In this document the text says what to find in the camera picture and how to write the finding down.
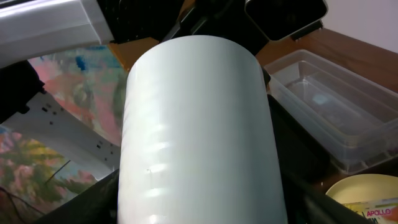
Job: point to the white cup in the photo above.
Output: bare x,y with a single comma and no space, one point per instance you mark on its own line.
198,144

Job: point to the yellow plate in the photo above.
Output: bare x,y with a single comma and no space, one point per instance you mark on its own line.
364,188

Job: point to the green yellow snack wrapper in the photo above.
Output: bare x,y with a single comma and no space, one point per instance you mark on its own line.
378,211

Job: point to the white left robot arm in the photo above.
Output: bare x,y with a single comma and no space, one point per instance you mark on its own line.
35,28

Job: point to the clear plastic bin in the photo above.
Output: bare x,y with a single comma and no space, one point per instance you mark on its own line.
353,118

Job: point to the colourful painted mat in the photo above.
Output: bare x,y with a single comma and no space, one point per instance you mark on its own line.
36,178

